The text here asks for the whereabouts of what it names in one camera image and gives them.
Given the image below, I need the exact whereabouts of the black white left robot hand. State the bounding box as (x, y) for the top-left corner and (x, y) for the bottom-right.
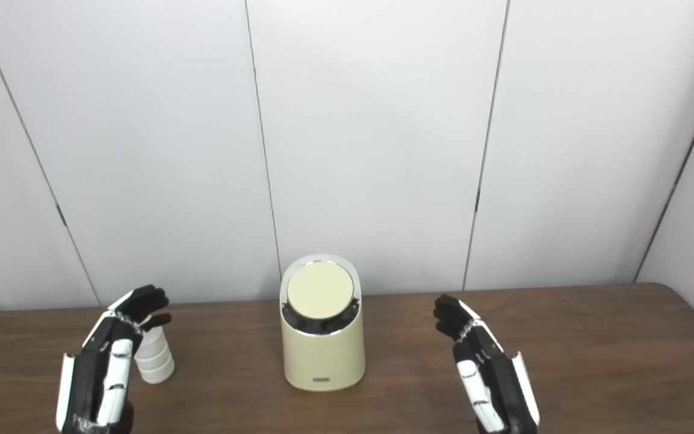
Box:
(55, 285), (173, 434)

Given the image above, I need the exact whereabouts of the small white plastic bottle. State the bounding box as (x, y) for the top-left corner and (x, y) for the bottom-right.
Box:
(134, 313), (176, 385)

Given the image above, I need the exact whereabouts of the cream-colored lidded bin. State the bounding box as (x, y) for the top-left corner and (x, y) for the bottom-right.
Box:
(280, 254), (366, 392)

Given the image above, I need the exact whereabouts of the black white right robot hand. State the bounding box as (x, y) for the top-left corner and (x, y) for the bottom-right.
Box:
(433, 294), (542, 434)

